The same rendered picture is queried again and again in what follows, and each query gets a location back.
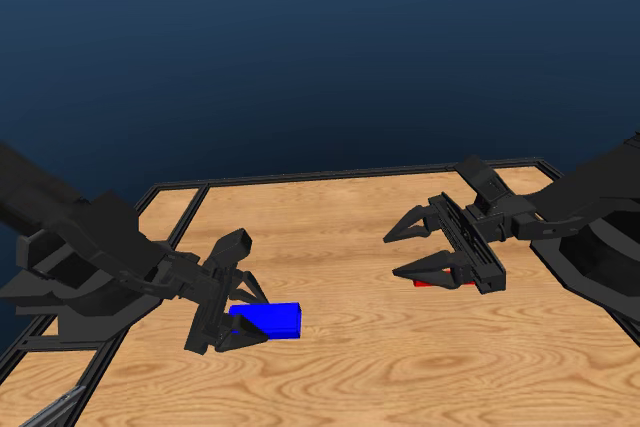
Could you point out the black table frame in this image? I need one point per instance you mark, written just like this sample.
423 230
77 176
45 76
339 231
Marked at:
300 177

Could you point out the blue hollow socket block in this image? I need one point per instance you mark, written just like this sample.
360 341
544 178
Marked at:
280 319

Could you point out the silver aluminium rail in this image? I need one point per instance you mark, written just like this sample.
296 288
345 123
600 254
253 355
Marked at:
55 407

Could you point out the thin red peg bar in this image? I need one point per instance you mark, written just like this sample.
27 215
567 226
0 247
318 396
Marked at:
425 283

